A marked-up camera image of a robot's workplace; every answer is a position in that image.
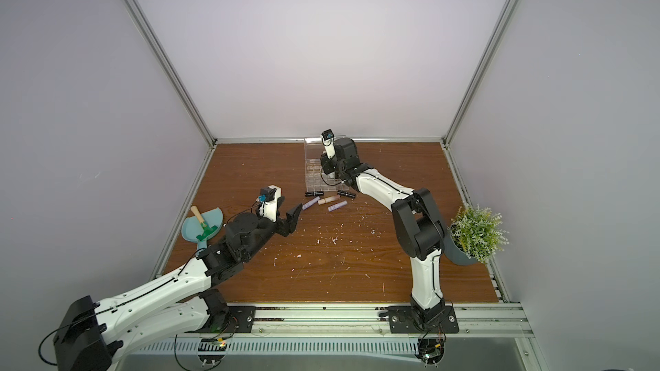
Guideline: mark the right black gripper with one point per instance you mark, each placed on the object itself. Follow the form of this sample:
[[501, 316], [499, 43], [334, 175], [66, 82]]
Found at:
[[329, 166]]

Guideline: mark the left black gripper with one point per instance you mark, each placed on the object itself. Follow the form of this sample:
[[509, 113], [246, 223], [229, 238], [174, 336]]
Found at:
[[286, 225]]

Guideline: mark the lilac lip tube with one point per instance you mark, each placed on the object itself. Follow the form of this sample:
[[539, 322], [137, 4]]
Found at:
[[310, 203], [337, 206]]

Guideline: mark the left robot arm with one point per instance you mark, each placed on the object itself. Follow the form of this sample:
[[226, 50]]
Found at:
[[97, 335]]

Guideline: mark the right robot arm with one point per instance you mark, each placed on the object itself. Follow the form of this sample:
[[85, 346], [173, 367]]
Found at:
[[419, 226]]

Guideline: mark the clear acrylic lipstick organizer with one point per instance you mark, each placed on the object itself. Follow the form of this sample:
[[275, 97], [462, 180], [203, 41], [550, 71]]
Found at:
[[315, 179]]

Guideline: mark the peach lip gloss tube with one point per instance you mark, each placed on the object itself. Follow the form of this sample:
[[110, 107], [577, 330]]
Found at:
[[328, 200]]

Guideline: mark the teal dustpan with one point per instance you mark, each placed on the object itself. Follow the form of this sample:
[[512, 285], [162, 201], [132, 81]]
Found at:
[[191, 228]]

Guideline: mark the potted green plant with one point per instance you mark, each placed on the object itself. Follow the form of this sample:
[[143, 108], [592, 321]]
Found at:
[[476, 235]]

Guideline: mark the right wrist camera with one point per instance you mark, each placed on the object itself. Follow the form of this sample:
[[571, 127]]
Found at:
[[327, 140]]

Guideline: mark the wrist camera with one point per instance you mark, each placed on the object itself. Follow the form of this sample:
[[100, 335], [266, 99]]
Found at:
[[269, 202], [327, 140]]

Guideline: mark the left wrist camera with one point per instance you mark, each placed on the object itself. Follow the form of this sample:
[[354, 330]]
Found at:
[[269, 202]]

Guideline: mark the green rake wooden handle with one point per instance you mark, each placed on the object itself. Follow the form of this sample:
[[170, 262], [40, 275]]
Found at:
[[207, 230]]

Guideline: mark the aluminium front rail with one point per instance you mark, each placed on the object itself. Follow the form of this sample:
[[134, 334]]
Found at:
[[376, 319]]

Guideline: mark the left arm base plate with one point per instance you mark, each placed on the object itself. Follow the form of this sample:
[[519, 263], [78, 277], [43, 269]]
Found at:
[[231, 319]]

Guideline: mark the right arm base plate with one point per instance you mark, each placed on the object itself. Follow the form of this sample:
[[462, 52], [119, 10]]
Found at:
[[412, 319]]

